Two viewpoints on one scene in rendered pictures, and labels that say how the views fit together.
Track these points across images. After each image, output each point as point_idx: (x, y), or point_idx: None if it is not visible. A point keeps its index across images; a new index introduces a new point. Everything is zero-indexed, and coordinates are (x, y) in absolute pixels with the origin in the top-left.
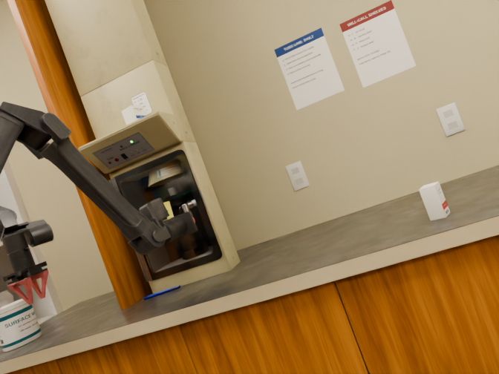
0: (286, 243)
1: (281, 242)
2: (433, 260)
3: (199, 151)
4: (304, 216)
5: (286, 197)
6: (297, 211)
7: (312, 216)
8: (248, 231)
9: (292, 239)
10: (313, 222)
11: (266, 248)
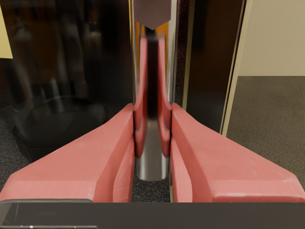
0: (292, 137)
1: (258, 116)
2: None
3: None
4: (278, 51)
5: (270, 1)
6: (271, 38)
7: (290, 55)
8: None
9: (293, 122)
10: (286, 66)
11: (234, 131)
